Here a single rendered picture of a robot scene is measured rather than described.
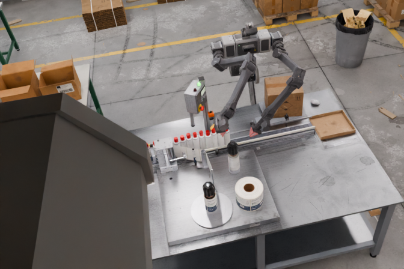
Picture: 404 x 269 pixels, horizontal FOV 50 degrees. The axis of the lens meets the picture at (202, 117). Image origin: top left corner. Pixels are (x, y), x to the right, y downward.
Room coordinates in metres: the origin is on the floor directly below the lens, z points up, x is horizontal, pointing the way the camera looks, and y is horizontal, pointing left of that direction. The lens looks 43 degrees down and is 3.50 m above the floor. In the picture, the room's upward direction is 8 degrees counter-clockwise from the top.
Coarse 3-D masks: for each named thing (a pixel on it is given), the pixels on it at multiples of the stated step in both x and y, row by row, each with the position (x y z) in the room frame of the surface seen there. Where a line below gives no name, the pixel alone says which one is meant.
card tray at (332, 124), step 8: (328, 112) 2.67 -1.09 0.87; (336, 112) 2.67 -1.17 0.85; (312, 120) 2.64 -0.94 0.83; (320, 120) 2.62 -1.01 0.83; (328, 120) 2.61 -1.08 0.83; (336, 120) 2.60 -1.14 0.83; (344, 120) 2.58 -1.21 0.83; (320, 128) 2.52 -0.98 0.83; (328, 128) 2.51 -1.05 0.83; (336, 128) 2.50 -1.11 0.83; (344, 128) 2.48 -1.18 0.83; (352, 128) 2.47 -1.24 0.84; (320, 136) 2.43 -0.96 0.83; (328, 136) 2.40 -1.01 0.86; (336, 136) 2.41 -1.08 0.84
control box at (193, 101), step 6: (192, 84) 2.56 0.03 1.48; (204, 84) 2.55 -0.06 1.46; (186, 90) 2.50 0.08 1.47; (192, 90) 2.49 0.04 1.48; (198, 90) 2.48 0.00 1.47; (186, 96) 2.46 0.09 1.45; (192, 96) 2.43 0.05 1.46; (198, 96) 2.45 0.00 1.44; (186, 102) 2.46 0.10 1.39; (192, 102) 2.44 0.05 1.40; (198, 102) 2.44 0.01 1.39; (204, 102) 2.52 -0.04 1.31; (186, 108) 2.47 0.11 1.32; (192, 108) 2.44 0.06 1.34; (198, 108) 2.43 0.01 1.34
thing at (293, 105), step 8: (272, 80) 2.90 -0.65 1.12; (280, 80) 2.88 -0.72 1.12; (272, 88) 2.80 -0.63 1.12; (280, 88) 2.78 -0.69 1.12; (296, 88) 2.75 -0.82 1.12; (272, 96) 2.71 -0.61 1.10; (296, 96) 2.70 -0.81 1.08; (288, 104) 2.70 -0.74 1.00; (296, 104) 2.70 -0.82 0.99; (280, 112) 2.71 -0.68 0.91; (288, 112) 2.70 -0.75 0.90; (296, 112) 2.70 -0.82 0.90
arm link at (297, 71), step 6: (276, 48) 2.86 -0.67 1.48; (276, 54) 2.81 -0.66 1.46; (282, 54) 2.77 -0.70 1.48; (282, 60) 2.73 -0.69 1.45; (288, 60) 2.66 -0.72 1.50; (288, 66) 2.61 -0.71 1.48; (294, 66) 2.55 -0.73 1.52; (294, 72) 2.49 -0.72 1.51; (300, 72) 2.47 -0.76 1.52; (294, 78) 2.44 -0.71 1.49; (300, 78) 2.45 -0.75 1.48; (294, 84) 2.43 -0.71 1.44; (300, 84) 2.43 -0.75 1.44
